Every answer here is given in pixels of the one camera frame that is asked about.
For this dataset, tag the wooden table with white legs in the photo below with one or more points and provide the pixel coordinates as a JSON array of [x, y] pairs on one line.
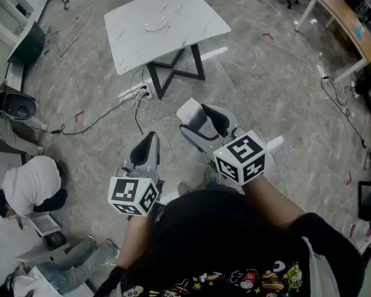
[[355, 26]]

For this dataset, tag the clear plastic cup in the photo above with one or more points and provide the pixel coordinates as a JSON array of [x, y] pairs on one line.
[[189, 111]]

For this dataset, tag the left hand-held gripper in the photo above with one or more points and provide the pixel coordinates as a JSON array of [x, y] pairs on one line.
[[123, 190]]

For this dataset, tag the dark tilted panel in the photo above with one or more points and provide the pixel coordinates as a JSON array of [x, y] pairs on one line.
[[29, 45]]

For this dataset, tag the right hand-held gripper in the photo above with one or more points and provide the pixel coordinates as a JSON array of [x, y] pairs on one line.
[[244, 153]]

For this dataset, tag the person's black printed shirt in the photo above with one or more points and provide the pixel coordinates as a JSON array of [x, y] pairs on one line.
[[222, 243]]

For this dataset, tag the white marble table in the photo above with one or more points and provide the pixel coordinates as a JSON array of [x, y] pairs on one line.
[[148, 8]]

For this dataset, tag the white tray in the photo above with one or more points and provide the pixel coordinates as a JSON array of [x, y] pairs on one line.
[[44, 223]]

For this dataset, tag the grey rounded device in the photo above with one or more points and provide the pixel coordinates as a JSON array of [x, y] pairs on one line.
[[18, 105]]

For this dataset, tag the small white power strip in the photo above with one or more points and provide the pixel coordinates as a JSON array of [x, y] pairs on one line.
[[321, 70]]

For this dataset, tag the person's left forearm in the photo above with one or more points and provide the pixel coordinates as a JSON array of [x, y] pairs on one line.
[[134, 240]]

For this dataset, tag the white round plate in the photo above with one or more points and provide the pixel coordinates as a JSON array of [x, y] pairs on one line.
[[156, 26]]

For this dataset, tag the person's right forearm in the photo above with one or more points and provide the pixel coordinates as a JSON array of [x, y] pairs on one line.
[[272, 203]]

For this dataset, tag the white plastic bag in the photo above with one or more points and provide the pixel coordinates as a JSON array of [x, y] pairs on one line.
[[358, 234]]

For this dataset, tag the person's grey shoe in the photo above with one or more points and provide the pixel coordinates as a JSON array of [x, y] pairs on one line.
[[185, 188]]

